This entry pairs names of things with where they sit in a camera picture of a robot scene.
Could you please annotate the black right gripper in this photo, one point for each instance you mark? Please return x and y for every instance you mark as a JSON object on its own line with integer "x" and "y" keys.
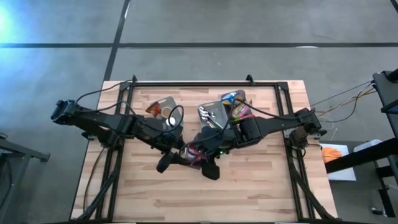
{"x": 217, "y": 141}

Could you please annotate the black aluminium rig frame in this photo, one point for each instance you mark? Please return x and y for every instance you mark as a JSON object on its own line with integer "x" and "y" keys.
{"x": 171, "y": 84}

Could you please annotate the light grey plastic bin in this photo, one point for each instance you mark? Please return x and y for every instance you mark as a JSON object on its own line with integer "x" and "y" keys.
{"x": 224, "y": 109}
{"x": 169, "y": 101}

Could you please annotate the small black floor device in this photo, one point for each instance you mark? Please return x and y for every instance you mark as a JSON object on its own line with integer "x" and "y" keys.
{"x": 379, "y": 212}

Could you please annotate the yellow and blue snack packet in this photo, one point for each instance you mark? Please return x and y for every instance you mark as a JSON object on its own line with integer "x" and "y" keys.
{"x": 230, "y": 98}

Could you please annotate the white plastic container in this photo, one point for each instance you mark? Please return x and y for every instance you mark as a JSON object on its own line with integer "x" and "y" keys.
{"x": 367, "y": 144}

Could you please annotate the small cork-stoppered glass jar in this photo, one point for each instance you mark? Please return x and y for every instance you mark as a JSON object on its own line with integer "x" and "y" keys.
{"x": 159, "y": 117}

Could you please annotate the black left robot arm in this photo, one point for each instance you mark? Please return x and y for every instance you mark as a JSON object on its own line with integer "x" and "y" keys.
{"x": 96, "y": 119}

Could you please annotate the white-lidded spice shaker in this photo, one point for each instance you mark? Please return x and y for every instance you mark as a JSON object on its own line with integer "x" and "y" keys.
{"x": 170, "y": 122}

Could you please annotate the green and pink snack packet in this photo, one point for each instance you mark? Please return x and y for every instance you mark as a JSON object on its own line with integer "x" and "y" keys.
{"x": 241, "y": 112}

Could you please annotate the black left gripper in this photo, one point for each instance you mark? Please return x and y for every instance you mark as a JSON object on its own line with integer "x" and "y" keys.
{"x": 164, "y": 138}

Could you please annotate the dark grey plastic bin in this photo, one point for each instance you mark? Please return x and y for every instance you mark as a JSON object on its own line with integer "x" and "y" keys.
{"x": 245, "y": 98}

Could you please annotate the small black clamp device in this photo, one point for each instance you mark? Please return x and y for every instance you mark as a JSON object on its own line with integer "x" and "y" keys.
{"x": 320, "y": 133}

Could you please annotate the orange cloth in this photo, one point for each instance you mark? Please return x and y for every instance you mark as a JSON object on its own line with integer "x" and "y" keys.
{"x": 331, "y": 154}

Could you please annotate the orange snack packet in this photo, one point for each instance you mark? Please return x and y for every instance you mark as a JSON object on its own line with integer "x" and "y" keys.
{"x": 154, "y": 109}

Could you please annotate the white sheet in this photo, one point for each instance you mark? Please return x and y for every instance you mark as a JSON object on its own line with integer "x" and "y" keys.
{"x": 342, "y": 172}

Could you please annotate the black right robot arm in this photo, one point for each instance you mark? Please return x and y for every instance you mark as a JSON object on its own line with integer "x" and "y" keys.
{"x": 273, "y": 123}

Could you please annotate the black metal stand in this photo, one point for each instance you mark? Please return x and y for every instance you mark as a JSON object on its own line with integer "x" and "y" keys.
{"x": 31, "y": 153}

